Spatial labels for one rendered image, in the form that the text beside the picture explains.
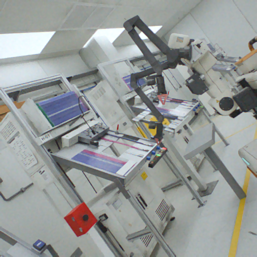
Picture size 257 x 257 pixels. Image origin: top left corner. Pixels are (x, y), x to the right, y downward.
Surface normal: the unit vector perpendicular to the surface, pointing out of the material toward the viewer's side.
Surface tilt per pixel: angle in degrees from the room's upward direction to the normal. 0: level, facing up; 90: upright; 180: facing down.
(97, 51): 90
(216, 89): 90
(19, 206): 90
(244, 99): 90
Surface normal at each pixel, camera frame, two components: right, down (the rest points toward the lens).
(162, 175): -0.48, 0.33
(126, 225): 0.66, -0.48
